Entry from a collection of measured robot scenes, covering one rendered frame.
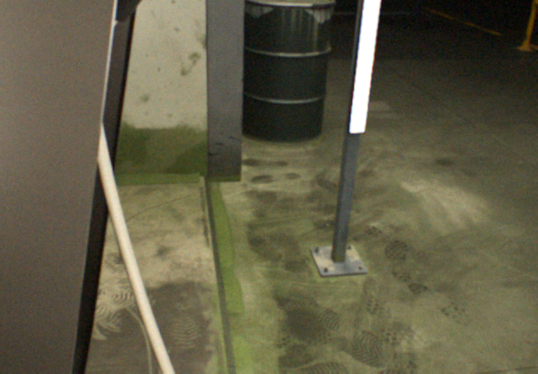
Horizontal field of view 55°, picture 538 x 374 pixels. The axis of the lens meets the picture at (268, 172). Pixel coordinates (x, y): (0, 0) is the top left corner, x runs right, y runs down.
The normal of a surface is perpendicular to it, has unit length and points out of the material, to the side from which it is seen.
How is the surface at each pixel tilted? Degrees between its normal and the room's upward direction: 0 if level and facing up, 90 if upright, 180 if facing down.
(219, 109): 90
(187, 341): 0
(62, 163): 89
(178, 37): 90
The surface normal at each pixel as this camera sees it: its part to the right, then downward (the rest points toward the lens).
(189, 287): 0.04, -0.90
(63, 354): 0.18, 0.42
